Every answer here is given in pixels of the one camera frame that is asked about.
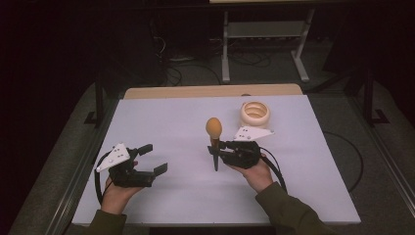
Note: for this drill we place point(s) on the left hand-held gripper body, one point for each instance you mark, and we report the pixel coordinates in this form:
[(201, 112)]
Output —
[(130, 178)]

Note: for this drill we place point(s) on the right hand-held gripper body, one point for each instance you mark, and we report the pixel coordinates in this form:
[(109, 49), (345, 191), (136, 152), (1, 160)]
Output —
[(241, 156)]

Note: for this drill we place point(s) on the person's left hand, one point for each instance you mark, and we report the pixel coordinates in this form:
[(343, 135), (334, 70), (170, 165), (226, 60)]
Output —
[(115, 199)]

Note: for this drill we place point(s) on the person's right hand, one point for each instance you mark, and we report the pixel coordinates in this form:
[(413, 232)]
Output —
[(259, 178)]

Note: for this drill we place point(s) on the white board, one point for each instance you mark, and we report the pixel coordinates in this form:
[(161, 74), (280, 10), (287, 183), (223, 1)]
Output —
[(182, 124)]

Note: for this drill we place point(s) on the black metal stand leg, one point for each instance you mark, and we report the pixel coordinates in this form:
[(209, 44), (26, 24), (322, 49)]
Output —
[(368, 98), (99, 104)]

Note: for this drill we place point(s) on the white metal stand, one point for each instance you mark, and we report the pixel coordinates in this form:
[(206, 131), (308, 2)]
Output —
[(261, 29)]

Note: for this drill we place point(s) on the grey metal rail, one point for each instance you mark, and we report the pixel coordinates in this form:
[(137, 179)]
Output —
[(81, 169), (385, 143)]

